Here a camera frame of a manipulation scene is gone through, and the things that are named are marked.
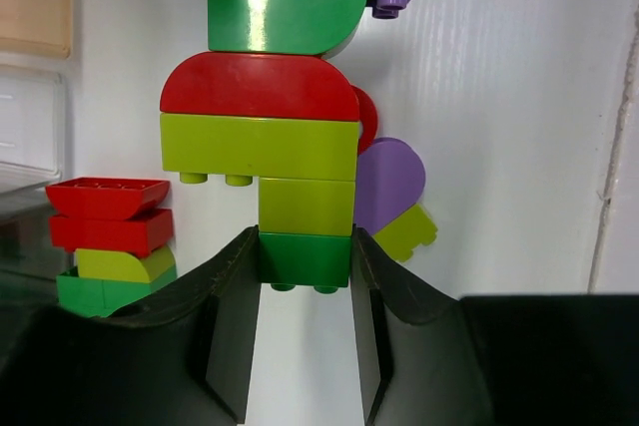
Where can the red flower lego brick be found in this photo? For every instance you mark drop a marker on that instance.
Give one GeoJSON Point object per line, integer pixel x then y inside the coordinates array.
{"type": "Point", "coordinates": [368, 118]}

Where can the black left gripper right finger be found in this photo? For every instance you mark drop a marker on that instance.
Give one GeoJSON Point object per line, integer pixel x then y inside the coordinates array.
{"type": "Point", "coordinates": [425, 358]}

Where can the purple rounded lego brick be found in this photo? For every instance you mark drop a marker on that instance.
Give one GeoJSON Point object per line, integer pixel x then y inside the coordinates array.
{"type": "Point", "coordinates": [390, 178]}

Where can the dark green lego brick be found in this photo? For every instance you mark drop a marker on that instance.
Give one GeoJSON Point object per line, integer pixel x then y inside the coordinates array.
{"type": "Point", "coordinates": [288, 260]}

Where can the clear transparent container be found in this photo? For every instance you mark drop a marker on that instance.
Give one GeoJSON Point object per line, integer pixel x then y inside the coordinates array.
{"type": "Point", "coordinates": [33, 128]}

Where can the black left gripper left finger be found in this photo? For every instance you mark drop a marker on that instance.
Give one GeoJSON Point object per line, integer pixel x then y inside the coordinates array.
{"type": "Point", "coordinates": [179, 356]}

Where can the smoky grey container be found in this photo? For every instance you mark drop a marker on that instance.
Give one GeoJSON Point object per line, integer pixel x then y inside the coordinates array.
{"type": "Point", "coordinates": [30, 265]}

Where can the lime green lego stack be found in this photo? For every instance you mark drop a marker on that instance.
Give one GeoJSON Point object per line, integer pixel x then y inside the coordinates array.
{"type": "Point", "coordinates": [263, 102]}

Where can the green red lego stack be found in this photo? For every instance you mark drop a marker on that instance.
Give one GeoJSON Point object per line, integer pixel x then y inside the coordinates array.
{"type": "Point", "coordinates": [119, 234]}

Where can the amber transparent container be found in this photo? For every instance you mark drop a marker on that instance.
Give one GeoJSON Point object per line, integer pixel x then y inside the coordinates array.
{"type": "Point", "coordinates": [37, 27]}

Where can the lime lego brick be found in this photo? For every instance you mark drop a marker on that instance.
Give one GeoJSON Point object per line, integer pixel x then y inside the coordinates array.
{"type": "Point", "coordinates": [407, 232]}

